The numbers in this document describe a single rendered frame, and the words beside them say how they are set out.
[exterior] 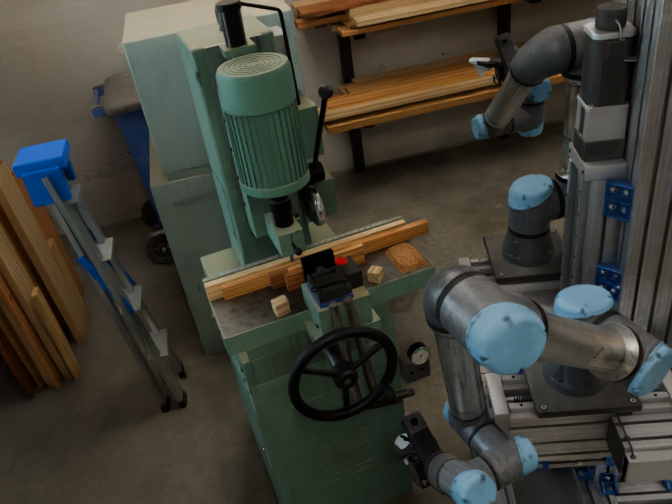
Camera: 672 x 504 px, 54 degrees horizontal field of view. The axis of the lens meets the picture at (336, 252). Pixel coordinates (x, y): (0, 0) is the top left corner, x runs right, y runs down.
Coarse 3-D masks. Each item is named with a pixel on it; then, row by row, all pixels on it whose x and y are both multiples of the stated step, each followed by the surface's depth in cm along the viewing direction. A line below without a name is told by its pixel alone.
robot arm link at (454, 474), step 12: (444, 468) 131; (456, 468) 128; (468, 468) 127; (480, 468) 127; (444, 480) 129; (456, 480) 125; (468, 480) 123; (480, 480) 123; (492, 480) 124; (444, 492) 130; (456, 492) 124; (468, 492) 122; (480, 492) 123; (492, 492) 124
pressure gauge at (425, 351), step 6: (420, 342) 186; (414, 348) 184; (420, 348) 184; (426, 348) 185; (408, 354) 186; (414, 354) 184; (420, 354) 185; (426, 354) 186; (414, 360) 186; (420, 360) 186; (426, 360) 187
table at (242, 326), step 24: (408, 240) 191; (360, 264) 184; (384, 264) 183; (432, 264) 180; (264, 288) 181; (384, 288) 177; (408, 288) 180; (216, 312) 175; (240, 312) 174; (264, 312) 172; (240, 336) 167; (264, 336) 170; (312, 336) 167
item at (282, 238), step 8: (264, 216) 181; (272, 216) 179; (272, 224) 176; (296, 224) 174; (272, 232) 176; (280, 232) 172; (288, 232) 171; (296, 232) 171; (272, 240) 181; (280, 240) 171; (288, 240) 172; (296, 240) 173; (304, 240) 174; (280, 248) 172; (288, 248) 173; (304, 248) 175; (288, 256) 174
